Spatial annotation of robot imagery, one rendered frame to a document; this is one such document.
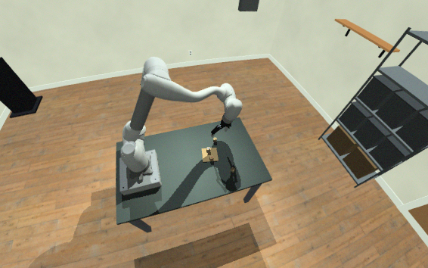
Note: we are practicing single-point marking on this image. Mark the tan square mat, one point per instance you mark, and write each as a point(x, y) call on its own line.
point(206, 154)

